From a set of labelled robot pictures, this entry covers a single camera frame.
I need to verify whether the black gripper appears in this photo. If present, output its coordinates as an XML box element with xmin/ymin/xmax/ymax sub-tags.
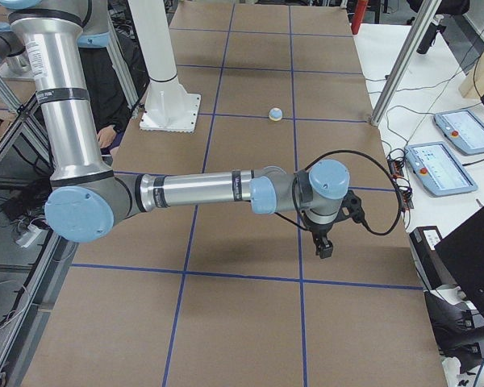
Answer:
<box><xmin>304</xmin><ymin>217</ymin><xmax>335</xmax><ymax>258</ymax></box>

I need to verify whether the blue and cream bell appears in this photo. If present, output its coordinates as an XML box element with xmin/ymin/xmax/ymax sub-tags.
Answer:
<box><xmin>269</xmin><ymin>107</ymin><xmax>283</xmax><ymax>122</ymax></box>

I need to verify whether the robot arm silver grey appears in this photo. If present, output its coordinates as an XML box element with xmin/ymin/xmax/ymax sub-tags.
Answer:
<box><xmin>4</xmin><ymin>1</ymin><xmax>350</xmax><ymax>258</ymax></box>

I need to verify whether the black box with white label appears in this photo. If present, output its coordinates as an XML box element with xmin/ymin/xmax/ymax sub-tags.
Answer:
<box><xmin>409</xmin><ymin>226</ymin><xmax>451</xmax><ymax>289</ymax></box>

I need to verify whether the brown paper mat blue grid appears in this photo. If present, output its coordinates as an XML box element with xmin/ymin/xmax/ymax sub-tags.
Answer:
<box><xmin>23</xmin><ymin>2</ymin><xmax>446</xmax><ymax>386</ymax></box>

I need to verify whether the near blue teach pendant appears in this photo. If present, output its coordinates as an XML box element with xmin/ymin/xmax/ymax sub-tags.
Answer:
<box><xmin>404</xmin><ymin>142</ymin><xmax>478</xmax><ymax>197</ymax></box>

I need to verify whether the blue teach pendant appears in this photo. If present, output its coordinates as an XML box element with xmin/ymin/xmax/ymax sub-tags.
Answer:
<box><xmin>433</xmin><ymin>109</ymin><xmax>484</xmax><ymax>156</ymax></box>
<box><xmin>404</xmin><ymin>142</ymin><xmax>478</xmax><ymax>197</ymax></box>

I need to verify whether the black laptop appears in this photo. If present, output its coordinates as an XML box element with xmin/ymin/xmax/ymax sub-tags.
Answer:
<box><xmin>436</xmin><ymin>206</ymin><xmax>484</xmax><ymax>317</ymax></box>

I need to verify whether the far blue teach pendant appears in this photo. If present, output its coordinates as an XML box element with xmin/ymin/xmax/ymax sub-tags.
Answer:
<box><xmin>433</xmin><ymin>109</ymin><xmax>484</xmax><ymax>156</ymax></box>

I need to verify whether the red cylinder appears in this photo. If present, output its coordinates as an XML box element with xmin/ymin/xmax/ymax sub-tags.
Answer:
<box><xmin>351</xmin><ymin>0</ymin><xmax>369</xmax><ymax>35</ymax></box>

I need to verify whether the seated person in black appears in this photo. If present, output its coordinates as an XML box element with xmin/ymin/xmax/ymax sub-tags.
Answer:
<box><xmin>79</xmin><ymin>33</ymin><xmax>148</xmax><ymax>156</ymax></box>

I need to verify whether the white power strip on floor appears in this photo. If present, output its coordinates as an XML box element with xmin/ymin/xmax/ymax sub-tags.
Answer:
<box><xmin>15</xmin><ymin>223</ymin><xmax>48</xmax><ymax>248</ymax></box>

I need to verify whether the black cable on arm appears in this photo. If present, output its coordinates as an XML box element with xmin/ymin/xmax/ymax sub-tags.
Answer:
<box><xmin>273</xmin><ymin>150</ymin><xmax>403</xmax><ymax>237</ymax></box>

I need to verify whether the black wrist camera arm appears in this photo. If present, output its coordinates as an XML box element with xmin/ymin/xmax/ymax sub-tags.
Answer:
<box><xmin>336</xmin><ymin>190</ymin><xmax>366</xmax><ymax>225</ymax></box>

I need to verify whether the small circuit board with wires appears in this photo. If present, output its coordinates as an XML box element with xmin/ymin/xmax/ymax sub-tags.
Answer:
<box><xmin>386</xmin><ymin>148</ymin><xmax>414</xmax><ymax>213</ymax></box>

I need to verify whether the white pedestal column with base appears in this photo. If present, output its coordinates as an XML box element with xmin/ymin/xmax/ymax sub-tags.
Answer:
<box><xmin>128</xmin><ymin>0</ymin><xmax>201</xmax><ymax>133</ymax></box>

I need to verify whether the aluminium frame post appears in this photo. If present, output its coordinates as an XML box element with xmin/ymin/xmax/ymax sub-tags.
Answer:
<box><xmin>369</xmin><ymin>0</ymin><xmax>442</xmax><ymax>127</ymax></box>

